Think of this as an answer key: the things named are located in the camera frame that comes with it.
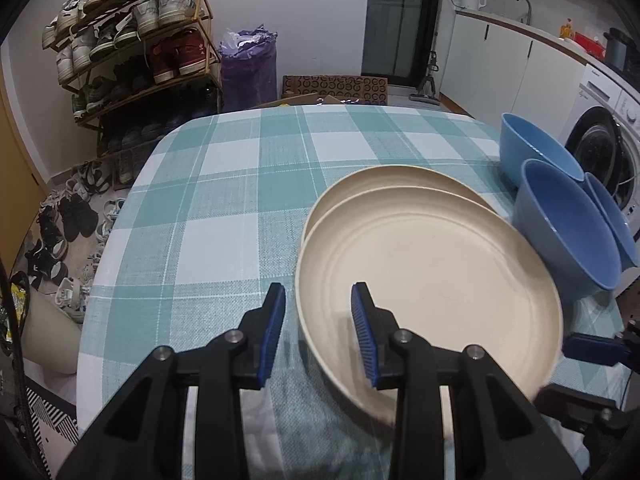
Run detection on grey floor mop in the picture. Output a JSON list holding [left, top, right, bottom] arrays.
[[409, 50, 441, 106]]

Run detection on wooden shoe rack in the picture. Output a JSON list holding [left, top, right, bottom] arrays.
[[42, 0, 224, 187]]

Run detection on white washing machine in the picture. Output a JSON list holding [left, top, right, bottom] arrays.
[[564, 62, 640, 242]]

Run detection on black cable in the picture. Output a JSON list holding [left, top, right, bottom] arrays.
[[0, 255, 52, 480]]

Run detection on white kitchen base cabinet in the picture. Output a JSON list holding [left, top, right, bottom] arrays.
[[439, 9, 589, 122]]

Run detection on white trash bin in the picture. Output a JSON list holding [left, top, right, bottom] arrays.
[[19, 272, 84, 377]]

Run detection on rows of assorted sneakers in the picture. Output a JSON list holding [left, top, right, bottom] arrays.
[[42, 0, 222, 181]]

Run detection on teal checked tablecloth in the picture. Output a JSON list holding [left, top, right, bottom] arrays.
[[75, 105, 627, 480]]

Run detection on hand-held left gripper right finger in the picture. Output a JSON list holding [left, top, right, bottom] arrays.
[[351, 282, 583, 480]]

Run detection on brown patterned doormat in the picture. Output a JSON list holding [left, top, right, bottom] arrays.
[[281, 75, 389, 106]]

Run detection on scattered dark shoes and sandals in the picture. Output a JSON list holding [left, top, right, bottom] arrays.
[[24, 160, 127, 322]]

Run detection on beige round plate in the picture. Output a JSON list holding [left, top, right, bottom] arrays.
[[301, 165, 497, 247], [295, 187, 564, 424]]

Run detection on blue bowl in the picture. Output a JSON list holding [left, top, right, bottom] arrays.
[[514, 158, 624, 302], [500, 112, 586, 187], [582, 172, 639, 272]]

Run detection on yellow snack wrapper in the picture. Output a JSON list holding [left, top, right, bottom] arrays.
[[9, 280, 30, 322]]

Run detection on red box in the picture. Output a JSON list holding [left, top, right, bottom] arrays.
[[574, 31, 606, 56]]

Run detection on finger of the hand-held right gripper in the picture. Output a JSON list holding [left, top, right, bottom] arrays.
[[534, 382, 632, 438], [562, 331, 640, 370]]

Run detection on black pressure cooker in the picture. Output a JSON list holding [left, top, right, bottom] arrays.
[[603, 27, 632, 74]]

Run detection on dark glass door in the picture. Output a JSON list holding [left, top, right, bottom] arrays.
[[361, 0, 446, 87]]

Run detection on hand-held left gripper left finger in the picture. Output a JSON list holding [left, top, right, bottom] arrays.
[[57, 282, 287, 480]]

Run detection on yellow wooden door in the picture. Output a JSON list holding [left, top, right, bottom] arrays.
[[0, 80, 49, 261]]

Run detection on purple plastic bag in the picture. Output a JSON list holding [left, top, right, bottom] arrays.
[[220, 24, 279, 114]]

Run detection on black and white rug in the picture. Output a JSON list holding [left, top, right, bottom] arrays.
[[22, 385, 81, 462]]

